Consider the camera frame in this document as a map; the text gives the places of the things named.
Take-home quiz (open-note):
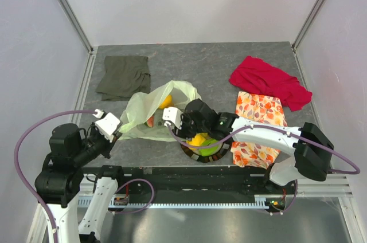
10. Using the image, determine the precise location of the yellow fake pear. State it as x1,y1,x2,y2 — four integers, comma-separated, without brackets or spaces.
186,133,208,146

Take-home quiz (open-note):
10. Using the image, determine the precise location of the green fake starfruit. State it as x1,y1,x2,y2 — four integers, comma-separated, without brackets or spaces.
198,138,222,156

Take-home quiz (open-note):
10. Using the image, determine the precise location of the yellow orange fake mango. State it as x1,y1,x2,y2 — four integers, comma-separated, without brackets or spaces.
159,95,174,109

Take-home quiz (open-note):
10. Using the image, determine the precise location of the pale green plastic bag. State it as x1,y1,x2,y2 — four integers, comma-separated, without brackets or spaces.
119,80,201,142

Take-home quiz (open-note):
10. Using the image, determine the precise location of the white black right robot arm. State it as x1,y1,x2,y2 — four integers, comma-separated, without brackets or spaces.
163,99,334,194

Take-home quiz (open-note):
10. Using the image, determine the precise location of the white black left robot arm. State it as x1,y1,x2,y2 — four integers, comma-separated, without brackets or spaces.
35,123,126,242

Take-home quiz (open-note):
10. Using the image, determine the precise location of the fake watermelon slice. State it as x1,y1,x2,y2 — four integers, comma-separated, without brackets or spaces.
145,115,154,128

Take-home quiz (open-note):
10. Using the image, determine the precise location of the cream plate with dark rim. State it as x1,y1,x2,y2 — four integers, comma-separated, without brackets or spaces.
181,143,231,163

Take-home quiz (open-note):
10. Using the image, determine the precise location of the orange floral cloth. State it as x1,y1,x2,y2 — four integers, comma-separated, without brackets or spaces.
231,92,287,169

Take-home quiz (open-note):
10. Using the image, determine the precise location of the dark olive cloth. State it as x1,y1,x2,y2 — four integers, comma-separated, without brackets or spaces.
96,56,151,101

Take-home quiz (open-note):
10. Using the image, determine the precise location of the red cloth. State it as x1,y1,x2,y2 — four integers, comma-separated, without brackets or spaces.
229,56,313,112

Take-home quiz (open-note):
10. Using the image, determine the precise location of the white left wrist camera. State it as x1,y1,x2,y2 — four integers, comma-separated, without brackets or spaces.
93,109,122,143

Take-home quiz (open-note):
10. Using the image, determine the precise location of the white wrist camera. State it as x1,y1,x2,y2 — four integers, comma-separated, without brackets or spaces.
162,107,183,130
93,109,122,143

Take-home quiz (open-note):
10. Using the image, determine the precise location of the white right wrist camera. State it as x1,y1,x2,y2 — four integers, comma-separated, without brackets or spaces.
162,107,183,130

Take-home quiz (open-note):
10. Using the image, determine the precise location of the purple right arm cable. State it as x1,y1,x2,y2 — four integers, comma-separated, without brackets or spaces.
166,124,361,216

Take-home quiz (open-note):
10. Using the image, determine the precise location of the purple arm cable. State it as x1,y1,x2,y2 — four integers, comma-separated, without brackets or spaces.
166,124,361,216
13,109,155,243

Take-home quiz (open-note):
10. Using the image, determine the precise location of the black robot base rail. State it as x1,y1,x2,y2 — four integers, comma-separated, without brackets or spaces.
123,166,295,202

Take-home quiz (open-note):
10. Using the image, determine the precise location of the grey slotted cable duct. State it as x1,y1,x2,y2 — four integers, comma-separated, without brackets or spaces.
77,194,284,209

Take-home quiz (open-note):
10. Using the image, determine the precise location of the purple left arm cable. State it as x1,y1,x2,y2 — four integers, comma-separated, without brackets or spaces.
13,109,155,243

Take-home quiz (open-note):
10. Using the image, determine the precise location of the left aluminium frame post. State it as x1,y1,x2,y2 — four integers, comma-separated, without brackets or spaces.
58,0,93,54

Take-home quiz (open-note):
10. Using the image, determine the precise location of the aluminium frame post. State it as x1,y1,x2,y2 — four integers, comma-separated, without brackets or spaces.
291,0,326,52
58,0,93,54

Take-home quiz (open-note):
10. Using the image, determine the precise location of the right aluminium frame post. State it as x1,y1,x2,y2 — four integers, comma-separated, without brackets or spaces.
291,0,326,52

